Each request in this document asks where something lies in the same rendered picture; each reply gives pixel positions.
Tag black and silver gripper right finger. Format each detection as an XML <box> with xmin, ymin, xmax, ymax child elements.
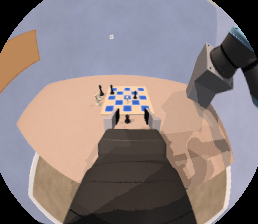
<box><xmin>144</xmin><ymin>108</ymin><xmax>161</xmax><ymax>132</ymax></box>

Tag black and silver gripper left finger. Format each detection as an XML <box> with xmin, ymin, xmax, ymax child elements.
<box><xmin>103</xmin><ymin>108</ymin><xmax>120</xmax><ymax>131</ymax></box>

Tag blue and cream chessboard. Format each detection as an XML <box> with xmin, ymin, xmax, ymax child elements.
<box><xmin>101</xmin><ymin>86</ymin><xmax>154</xmax><ymax>115</ymax></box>

